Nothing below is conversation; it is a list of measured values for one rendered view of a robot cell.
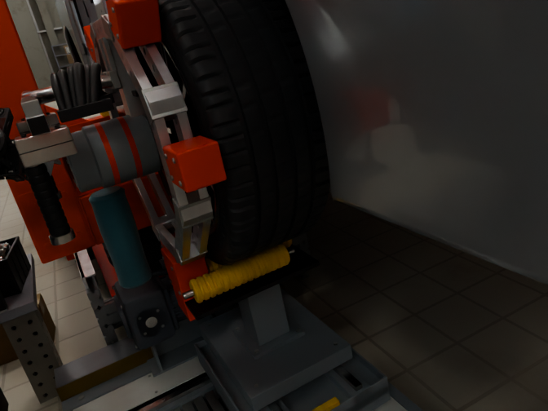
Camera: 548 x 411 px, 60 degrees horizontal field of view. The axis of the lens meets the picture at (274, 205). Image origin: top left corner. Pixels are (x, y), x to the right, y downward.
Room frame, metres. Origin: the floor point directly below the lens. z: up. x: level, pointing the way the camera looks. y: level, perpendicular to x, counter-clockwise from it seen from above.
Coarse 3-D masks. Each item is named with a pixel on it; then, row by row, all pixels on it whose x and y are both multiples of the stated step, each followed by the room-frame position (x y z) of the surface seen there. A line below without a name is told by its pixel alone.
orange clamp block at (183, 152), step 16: (176, 144) 0.82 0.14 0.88; (192, 144) 0.79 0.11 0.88; (208, 144) 0.77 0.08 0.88; (176, 160) 0.75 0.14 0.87; (192, 160) 0.76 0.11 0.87; (208, 160) 0.77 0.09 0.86; (176, 176) 0.78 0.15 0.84; (192, 176) 0.75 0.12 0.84; (208, 176) 0.76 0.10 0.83; (224, 176) 0.78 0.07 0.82
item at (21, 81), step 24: (0, 0) 1.37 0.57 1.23; (0, 24) 1.36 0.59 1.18; (0, 48) 1.35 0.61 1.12; (0, 72) 1.34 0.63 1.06; (24, 72) 1.36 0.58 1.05; (0, 96) 1.33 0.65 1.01; (24, 192) 1.32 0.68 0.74; (72, 192) 1.36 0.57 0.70; (24, 216) 1.31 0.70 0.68; (72, 216) 1.35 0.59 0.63; (48, 240) 1.32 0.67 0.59; (72, 240) 1.34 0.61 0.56
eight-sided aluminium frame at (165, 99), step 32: (96, 32) 1.12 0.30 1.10; (128, 64) 0.90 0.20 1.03; (160, 64) 0.90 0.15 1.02; (160, 96) 0.84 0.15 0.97; (160, 128) 0.83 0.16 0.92; (160, 192) 1.24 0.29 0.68; (192, 192) 0.87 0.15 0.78; (160, 224) 1.16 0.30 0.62; (192, 224) 0.85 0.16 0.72; (192, 256) 0.97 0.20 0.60
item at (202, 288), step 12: (264, 252) 1.04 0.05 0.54; (276, 252) 1.04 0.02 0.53; (288, 252) 1.05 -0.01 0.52; (240, 264) 1.01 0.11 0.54; (252, 264) 1.01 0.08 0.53; (264, 264) 1.02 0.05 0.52; (276, 264) 1.03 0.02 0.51; (204, 276) 0.98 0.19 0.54; (216, 276) 0.98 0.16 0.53; (228, 276) 0.98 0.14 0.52; (240, 276) 0.99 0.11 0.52; (252, 276) 1.00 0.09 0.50; (192, 288) 0.97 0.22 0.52; (204, 288) 0.96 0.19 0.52; (216, 288) 0.97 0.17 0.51; (228, 288) 0.98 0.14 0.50
